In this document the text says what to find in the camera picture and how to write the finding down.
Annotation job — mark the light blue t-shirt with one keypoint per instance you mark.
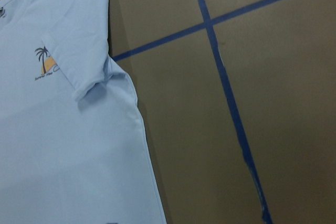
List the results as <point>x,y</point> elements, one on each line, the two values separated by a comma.
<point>73,143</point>

